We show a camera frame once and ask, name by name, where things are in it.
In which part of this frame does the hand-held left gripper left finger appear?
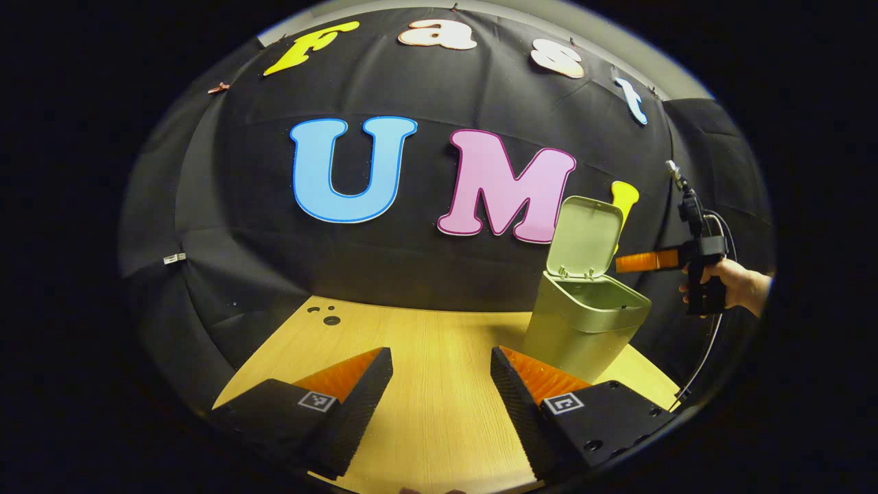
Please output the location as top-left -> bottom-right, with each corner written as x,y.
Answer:
209,346 -> 394,481

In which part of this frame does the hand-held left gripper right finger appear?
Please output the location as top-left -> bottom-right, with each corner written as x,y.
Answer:
489,344 -> 678,482

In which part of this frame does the light green desktop garbage bin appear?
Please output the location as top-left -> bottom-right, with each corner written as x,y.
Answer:
521,195 -> 653,385

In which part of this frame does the wooden desktop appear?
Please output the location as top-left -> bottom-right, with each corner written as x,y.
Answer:
213,296 -> 681,494

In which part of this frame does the black backdrop cloth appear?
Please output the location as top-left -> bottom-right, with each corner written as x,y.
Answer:
118,7 -> 776,412

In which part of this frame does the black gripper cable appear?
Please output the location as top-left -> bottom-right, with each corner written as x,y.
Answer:
674,211 -> 739,404

